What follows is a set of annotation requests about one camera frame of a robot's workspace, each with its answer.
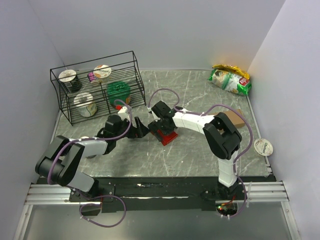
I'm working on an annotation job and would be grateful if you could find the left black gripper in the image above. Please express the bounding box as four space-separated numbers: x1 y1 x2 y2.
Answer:
114 116 150 140

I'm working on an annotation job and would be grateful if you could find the red paper box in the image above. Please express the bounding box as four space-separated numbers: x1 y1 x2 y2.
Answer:
157 130 178 146

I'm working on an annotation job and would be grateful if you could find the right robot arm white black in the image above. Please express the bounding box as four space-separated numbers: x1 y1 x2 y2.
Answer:
148 101 242 200

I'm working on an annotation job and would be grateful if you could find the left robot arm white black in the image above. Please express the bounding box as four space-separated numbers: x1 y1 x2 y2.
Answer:
35 115 150 201

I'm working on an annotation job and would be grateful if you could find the brown cardboard box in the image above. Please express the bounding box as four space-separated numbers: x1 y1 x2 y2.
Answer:
224 110 245 129

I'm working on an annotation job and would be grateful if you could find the green lidded jar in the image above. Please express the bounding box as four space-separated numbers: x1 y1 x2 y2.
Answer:
106 81 131 108

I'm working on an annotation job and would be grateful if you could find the metal tin can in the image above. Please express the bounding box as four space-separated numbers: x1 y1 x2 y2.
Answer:
80 136 97 159

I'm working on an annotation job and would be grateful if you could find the white cup lower shelf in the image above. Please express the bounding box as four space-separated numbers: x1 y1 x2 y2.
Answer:
73 92 97 118

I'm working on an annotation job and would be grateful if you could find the white yogurt cup orange label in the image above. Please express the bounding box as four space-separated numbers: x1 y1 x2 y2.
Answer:
93 64 112 83

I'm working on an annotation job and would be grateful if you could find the small purple white cup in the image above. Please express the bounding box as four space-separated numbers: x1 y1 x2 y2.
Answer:
87 72 97 82

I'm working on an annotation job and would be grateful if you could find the green chips bag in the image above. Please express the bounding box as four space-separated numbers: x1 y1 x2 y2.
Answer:
208 68 252 96

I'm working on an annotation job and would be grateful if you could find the yellow chips bag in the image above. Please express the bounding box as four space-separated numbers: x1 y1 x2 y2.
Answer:
212 64 250 80

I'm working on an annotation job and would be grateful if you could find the foil lid dark cup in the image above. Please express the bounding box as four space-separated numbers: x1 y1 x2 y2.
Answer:
58 69 82 93

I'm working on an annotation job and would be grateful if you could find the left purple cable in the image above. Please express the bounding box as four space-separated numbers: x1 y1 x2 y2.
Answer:
46 99 133 228

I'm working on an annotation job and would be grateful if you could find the purple cable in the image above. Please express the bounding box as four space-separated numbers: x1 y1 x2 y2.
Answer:
148 88 253 219
46 99 133 228

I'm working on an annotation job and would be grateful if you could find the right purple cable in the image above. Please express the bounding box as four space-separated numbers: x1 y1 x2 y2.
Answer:
148 88 253 219

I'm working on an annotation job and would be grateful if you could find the black wire rack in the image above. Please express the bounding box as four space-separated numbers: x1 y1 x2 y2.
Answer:
50 50 146 125

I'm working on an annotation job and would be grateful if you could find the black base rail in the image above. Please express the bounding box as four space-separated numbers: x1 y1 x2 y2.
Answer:
36 175 277 214

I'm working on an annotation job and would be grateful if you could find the aluminium frame rail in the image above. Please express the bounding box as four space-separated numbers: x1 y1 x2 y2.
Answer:
13 159 302 240

